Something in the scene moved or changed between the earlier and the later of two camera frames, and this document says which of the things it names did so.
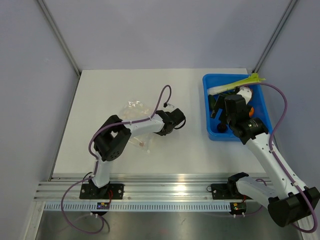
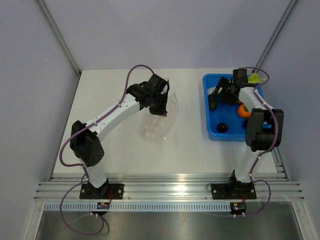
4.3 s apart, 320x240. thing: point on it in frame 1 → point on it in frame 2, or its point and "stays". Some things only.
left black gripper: x=160 y=133 → x=162 y=110
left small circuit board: x=101 y=205 stays
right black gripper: x=220 y=103 → x=223 y=83
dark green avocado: x=212 y=102 stays
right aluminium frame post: x=274 y=35 stays
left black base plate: x=110 y=191 stays
